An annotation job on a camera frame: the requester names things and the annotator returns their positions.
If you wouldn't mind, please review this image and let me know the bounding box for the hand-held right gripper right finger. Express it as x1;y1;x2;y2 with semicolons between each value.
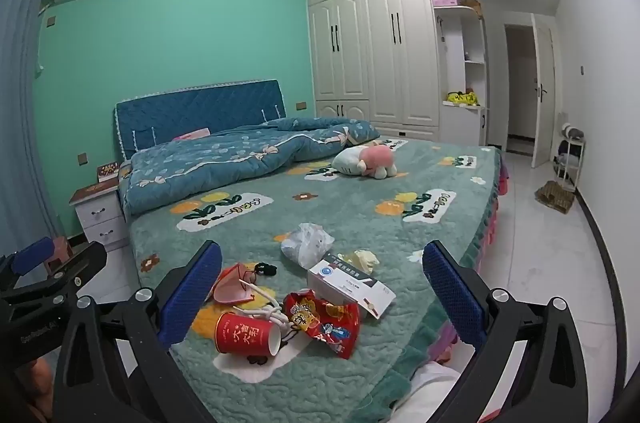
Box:
421;240;588;423

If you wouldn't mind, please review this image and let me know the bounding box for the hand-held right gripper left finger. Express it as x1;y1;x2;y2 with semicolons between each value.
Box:
52;240;223;423

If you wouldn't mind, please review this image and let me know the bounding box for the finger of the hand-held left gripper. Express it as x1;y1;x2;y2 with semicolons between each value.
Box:
0;237;56;290
0;243;108;306

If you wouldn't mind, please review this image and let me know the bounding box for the red and yellow face mask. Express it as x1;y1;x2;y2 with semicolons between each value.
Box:
212;263;258;305

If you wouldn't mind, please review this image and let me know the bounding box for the pink plastic stool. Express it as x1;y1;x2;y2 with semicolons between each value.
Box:
52;237;73;266

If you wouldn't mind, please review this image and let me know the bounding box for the red paper cup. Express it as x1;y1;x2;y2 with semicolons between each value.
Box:
215;311;282;356

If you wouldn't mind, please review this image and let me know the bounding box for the white nightstand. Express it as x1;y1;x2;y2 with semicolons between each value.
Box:
68;180;130;249

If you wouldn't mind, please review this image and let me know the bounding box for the colourful bed skirt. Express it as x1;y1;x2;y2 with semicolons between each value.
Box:
425;153;511;364

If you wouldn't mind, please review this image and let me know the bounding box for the crumpled yellow paper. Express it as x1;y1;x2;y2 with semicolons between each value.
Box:
345;249;381;276

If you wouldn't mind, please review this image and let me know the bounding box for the white cloth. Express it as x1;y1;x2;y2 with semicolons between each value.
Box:
390;363;463;423

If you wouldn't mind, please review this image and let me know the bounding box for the white carton box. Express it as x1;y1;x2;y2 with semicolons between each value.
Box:
306;251;397;319

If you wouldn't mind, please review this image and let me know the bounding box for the clear plastic bag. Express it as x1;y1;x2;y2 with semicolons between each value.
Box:
280;223;335;271

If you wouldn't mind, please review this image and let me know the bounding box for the red snack packet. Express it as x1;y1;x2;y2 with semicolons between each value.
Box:
282;290;361;360

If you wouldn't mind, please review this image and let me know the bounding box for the blue floral quilt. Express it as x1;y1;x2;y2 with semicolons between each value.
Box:
120;116;381;218

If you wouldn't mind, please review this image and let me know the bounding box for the woven brown mat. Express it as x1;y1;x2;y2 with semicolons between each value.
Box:
535;180;576;215

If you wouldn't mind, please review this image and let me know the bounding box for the green printed bed blanket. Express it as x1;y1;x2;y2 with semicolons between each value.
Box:
125;135;503;423

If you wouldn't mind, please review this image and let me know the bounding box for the grey curtain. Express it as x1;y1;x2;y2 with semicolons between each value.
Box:
0;0;66;254

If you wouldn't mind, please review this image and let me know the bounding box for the white and pink plush toy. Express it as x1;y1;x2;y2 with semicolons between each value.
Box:
332;142;398;180

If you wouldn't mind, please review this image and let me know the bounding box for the white metal rack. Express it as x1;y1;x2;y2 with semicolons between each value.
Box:
552;135;587;194

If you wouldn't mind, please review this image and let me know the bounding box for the blue quilted headboard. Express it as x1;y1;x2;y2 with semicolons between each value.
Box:
115;79;287;161

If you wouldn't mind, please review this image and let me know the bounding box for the yellow toy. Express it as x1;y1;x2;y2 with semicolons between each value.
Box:
446;89;478;106

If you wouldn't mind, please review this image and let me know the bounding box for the white door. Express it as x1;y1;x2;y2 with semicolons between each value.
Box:
530;13;557;168

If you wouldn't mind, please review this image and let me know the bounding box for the white wardrobe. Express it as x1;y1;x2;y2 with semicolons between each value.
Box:
306;0;488;148

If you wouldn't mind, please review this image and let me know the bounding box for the white cord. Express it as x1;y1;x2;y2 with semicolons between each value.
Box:
240;280;296;329

